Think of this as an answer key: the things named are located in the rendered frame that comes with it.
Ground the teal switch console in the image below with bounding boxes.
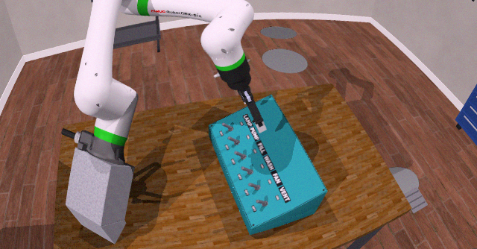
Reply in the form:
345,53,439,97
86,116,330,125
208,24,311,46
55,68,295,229
209,95,327,235

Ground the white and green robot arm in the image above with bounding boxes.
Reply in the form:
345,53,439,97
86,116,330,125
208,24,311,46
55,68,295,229
61,0,254,165

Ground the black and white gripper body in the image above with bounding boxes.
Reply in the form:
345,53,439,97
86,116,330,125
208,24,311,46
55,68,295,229
227,73,251,97

